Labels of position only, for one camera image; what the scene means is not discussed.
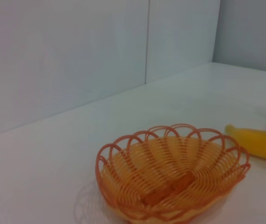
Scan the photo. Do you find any orange plastic wire basket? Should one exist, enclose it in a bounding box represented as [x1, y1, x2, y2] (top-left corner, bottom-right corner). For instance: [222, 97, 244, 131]
[95, 123, 252, 224]

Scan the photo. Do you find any yellow banana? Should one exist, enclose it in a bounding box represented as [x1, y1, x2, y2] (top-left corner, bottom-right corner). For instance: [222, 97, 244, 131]
[224, 124, 266, 162]

